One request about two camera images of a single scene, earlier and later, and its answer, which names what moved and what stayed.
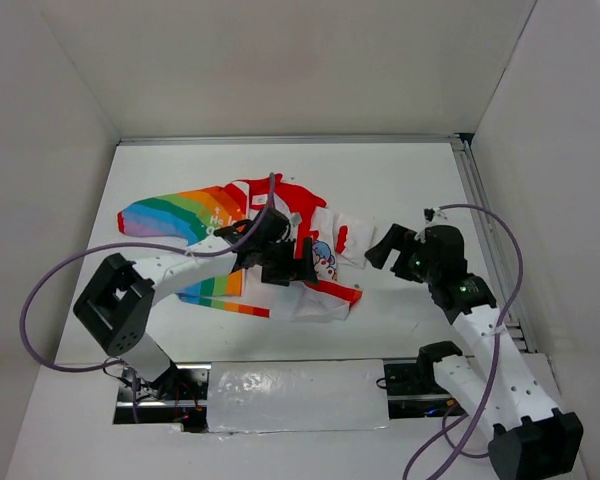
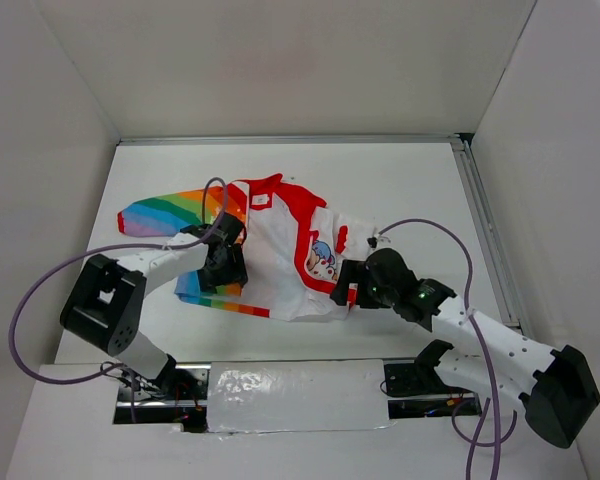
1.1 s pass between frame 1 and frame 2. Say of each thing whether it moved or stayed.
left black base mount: stayed
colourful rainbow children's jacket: stayed
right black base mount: stayed
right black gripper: moved
